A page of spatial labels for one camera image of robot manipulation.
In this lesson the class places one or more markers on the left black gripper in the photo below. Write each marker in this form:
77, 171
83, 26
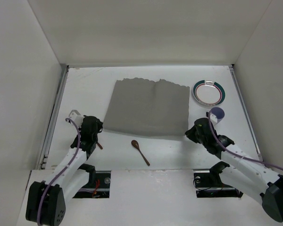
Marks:
92, 125

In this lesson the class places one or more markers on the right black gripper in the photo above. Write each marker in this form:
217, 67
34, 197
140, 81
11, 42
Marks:
195, 133

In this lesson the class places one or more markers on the purple plastic cup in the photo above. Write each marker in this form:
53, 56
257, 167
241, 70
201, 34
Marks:
216, 115

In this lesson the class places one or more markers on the white plate green rim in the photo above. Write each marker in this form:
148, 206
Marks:
208, 93

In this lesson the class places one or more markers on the brown wooden spoon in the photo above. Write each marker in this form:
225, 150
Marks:
135, 144

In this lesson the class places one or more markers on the grey cloth placemat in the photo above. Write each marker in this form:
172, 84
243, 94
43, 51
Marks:
148, 108

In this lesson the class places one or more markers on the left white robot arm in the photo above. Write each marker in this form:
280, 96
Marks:
47, 200

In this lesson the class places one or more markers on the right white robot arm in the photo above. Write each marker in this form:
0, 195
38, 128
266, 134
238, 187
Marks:
254, 178

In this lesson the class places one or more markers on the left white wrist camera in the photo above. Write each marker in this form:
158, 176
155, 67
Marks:
75, 115

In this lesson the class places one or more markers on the left aluminium table rail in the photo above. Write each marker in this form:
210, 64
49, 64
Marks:
45, 148

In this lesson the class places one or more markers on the aluminium table rail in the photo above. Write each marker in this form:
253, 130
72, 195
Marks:
231, 68
45, 148

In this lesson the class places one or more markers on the right aluminium table rail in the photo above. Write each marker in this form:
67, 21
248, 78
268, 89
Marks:
231, 68

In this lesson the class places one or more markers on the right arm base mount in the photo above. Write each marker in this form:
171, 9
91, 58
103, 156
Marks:
208, 184

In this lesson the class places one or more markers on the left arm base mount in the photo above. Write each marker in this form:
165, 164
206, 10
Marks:
98, 185

